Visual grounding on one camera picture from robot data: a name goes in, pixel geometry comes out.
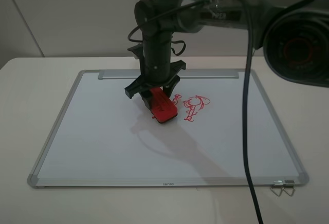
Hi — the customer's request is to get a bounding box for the right metal hanging clip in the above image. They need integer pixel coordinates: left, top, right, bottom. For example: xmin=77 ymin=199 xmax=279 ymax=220
xmin=281 ymin=180 xmax=295 ymax=197

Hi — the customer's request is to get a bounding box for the red whiteboard eraser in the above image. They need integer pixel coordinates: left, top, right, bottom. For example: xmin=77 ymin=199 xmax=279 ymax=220
xmin=151 ymin=87 xmax=178 ymax=124

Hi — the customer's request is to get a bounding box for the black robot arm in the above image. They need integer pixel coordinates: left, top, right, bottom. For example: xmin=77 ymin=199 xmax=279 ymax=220
xmin=125 ymin=0 xmax=328 ymax=107

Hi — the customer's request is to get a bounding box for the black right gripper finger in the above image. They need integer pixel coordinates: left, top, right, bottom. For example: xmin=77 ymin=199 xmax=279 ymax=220
xmin=162 ymin=79 xmax=180 ymax=98

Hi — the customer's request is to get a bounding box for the grey aluminium marker tray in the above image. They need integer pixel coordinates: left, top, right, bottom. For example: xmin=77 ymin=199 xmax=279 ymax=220
xmin=98 ymin=69 xmax=239 ymax=80

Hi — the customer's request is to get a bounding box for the left metal hanging clip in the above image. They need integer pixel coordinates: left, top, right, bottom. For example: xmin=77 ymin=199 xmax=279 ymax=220
xmin=270 ymin=180 xmax=284 ymax=197

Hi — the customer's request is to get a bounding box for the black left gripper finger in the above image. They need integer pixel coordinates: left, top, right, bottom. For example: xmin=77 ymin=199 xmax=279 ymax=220
xmin=140 ymin=90 xmax=153 ymax=110

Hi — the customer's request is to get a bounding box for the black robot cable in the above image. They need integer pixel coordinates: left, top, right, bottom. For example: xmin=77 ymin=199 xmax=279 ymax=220
xmin=126 ymin=0 xmax=266 ymax=224

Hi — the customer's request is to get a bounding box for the metal hanging clip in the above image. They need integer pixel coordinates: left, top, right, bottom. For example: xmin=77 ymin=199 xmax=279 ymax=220
xmin=281 ymin=180 xmax=295 ymax=197
xmin=270 ymin=180 xmax=284 ymax=197

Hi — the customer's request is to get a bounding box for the white framed whiteboard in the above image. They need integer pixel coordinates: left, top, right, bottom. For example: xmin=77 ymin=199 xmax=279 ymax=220
xmin=26 ymin=68 xmax=310 ymax=190

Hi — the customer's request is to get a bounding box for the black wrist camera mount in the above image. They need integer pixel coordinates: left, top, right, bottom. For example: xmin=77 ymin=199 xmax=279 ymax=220
xmin=127 ymin=43 xmax=143 ymax=60

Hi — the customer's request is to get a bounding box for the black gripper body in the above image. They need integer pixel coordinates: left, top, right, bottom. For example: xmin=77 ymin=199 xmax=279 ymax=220
xmin=125 ymin=31 xmax=186 ymax=99

